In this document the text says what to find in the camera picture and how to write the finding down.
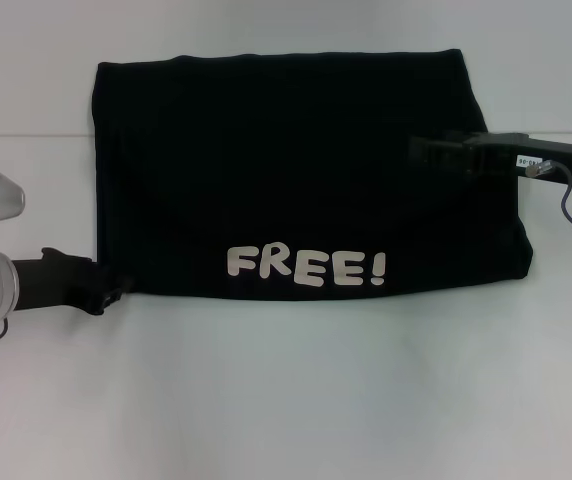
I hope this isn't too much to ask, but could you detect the black shirt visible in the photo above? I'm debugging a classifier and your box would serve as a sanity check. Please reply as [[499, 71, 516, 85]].
[[89, 48, 535, 303]]

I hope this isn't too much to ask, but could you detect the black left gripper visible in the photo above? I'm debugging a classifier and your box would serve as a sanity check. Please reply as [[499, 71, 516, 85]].
[[12, 246, 136, 317]]

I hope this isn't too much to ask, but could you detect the silver right cable connector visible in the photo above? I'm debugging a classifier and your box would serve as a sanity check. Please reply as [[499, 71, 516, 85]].
[[525, 160, 556, 178]]

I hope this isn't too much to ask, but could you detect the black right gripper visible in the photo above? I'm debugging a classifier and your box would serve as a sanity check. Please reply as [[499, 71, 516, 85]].
[[407, 130, 572, 185]]

